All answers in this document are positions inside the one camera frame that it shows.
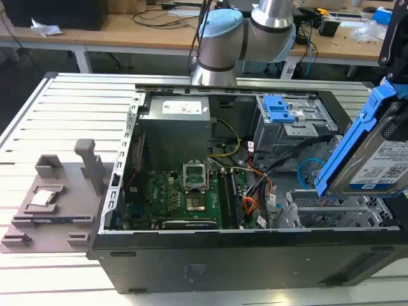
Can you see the hard disk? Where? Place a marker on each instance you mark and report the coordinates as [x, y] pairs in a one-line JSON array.
[[376, 165]]

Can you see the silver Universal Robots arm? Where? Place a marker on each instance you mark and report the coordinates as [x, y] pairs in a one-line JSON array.
[[220, 41]]

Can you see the metal disk bay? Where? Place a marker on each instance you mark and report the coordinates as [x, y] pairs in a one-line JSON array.
[[338, 213]]

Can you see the black RAM slot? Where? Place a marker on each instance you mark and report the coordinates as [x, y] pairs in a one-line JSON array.
[[228, 201], [238, 204]]

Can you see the blue cardboard box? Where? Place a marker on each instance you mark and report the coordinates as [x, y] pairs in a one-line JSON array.
[[382, 19]]

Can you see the clear plastic bag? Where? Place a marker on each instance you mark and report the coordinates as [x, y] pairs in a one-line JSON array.
[[366, 32]]

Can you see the black cube motor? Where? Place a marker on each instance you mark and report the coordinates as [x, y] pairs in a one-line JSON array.
[[330, 27]]

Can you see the blue drive carrier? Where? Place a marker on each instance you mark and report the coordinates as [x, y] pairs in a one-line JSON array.
[[277, 110]]

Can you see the metal drive cage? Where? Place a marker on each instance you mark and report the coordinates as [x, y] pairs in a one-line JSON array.
[[271, 137]]

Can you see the grey power supply unit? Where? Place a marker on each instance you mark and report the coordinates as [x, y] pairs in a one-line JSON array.
[[175, 134]]

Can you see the CPU socket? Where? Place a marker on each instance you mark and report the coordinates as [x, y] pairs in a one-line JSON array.
[[195, 204]]

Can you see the wooden desk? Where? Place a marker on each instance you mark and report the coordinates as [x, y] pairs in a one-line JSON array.
[[127, 35]]

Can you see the black graphics card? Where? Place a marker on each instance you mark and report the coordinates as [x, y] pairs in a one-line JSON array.
[[191, 224]]

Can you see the green motherboard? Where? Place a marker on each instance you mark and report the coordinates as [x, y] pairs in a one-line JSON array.
[[159, 194]]

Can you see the black open PC case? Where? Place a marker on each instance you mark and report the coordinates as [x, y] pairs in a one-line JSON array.
[[223, 264]]

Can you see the large black box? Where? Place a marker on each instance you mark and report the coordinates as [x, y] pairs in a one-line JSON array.
[[54, 14]]

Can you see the crumpled white paper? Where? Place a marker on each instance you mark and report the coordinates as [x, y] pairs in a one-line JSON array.
[[44, 28]]

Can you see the grey parts rack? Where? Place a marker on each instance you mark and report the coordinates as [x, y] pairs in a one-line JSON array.
[[76, 204]]

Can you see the RAM stick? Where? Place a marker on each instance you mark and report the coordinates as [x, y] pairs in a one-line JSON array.
[[63, 220]]

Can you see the silver CPU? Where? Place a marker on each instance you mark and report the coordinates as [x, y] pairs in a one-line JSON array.
[[43, 197]]

